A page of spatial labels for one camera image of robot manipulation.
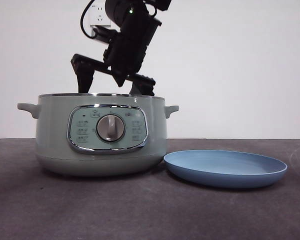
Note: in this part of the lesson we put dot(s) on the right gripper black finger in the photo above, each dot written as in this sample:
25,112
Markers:
142,88
85,80

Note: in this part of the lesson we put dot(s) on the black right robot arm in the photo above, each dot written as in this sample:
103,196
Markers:
117,10

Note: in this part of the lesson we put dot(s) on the pale green electric steamer pot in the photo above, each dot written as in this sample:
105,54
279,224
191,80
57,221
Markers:
52,130

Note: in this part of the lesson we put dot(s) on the blue round plate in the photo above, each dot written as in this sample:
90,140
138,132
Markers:
215,180

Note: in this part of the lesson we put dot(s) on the white wall power socket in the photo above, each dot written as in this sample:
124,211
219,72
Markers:
100,17

